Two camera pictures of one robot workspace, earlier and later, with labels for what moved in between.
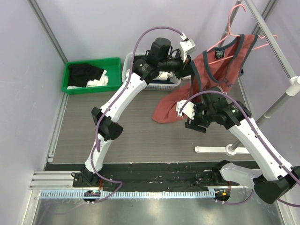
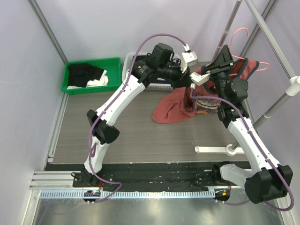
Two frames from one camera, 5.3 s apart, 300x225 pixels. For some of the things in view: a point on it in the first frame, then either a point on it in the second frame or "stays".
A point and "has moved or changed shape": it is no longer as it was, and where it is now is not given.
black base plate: (152, 176) stays
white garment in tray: (103, 81) stays
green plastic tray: (113, 67) stays
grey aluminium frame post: (48, 29) stays
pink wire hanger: (275, 37) → (243, 58)
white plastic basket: (159, 85) stays
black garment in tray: (79, 74) stays
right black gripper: (195, 124) → (218, 69)
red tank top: (222, 61) has moved or changed shape
